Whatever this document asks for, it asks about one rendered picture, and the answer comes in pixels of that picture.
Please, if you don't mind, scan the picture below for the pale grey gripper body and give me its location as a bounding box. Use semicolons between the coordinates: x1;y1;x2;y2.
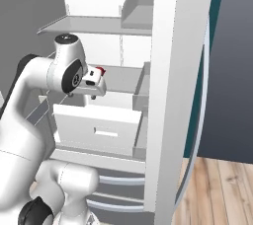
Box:
72;76;108;98

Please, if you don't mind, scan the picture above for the short grey fridge shelf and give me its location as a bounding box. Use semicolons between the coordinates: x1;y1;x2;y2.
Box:
86;64;146;95

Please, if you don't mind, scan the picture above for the white fridge drawer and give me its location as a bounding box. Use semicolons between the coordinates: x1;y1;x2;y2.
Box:
52;90;143;157

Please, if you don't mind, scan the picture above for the long glass fridge shelf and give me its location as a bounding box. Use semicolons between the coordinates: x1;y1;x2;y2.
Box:
37;15;153;37

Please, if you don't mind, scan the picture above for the white open fridge door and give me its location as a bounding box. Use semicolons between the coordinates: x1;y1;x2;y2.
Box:
143;0;218;225

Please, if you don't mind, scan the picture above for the grey freezer drawer front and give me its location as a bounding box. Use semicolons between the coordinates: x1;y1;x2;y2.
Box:
86;198;156;225
97;169;146;201

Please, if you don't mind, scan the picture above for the square grey door bin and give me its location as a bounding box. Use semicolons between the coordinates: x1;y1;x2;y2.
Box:
131;113;149;158
131;61;151;113

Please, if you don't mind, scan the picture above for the rounded grey door bin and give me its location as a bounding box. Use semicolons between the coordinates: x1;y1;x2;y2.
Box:
121;0;156;32

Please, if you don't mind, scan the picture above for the recessed drawer handle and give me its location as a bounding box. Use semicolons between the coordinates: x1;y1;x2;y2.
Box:
92;128;120;138

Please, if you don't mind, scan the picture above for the pale freezer drawer handle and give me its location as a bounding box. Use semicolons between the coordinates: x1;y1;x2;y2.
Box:
86;198;146;213
98;175;146;187

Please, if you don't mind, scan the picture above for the pale curved fridge door handle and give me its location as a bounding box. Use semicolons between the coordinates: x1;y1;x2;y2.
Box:
173;15;212;213

